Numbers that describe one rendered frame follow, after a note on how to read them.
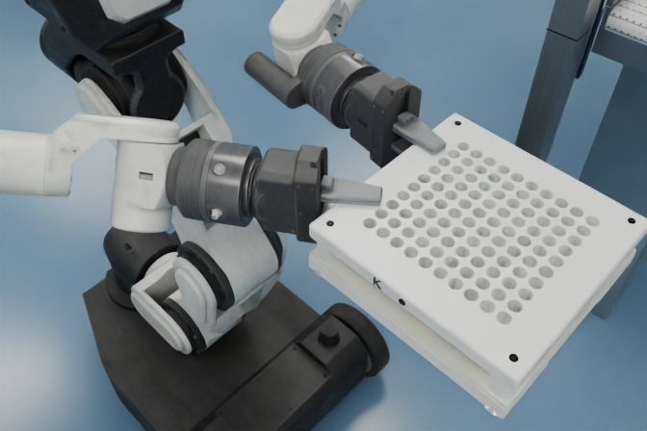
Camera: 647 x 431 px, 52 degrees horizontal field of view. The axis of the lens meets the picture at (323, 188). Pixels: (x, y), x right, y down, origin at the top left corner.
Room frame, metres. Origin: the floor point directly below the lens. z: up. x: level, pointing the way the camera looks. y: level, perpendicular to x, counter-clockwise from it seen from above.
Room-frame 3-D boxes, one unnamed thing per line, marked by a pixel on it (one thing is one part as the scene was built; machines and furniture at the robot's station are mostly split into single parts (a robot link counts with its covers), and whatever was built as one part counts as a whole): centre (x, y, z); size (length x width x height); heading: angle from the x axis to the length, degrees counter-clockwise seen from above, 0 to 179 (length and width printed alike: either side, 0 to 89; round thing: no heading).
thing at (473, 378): (0.44, -0.16, 1.00); 0.24 x 0.24 x 0.02; 46
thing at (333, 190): (0.47, -0.03, 1.07); 0.06 x 0.03 x 0.02; 78
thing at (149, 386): (0.86, 0.28, 0.19); 0.64 x 0.52 x 0.33; 46
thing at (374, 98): (0.63, -0.06, 1.05); 0.12 x 0.10 x 0.13; 38
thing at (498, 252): (0.44, -0.16, 1.05); 0.25 x 0.24 x 0.02; 136
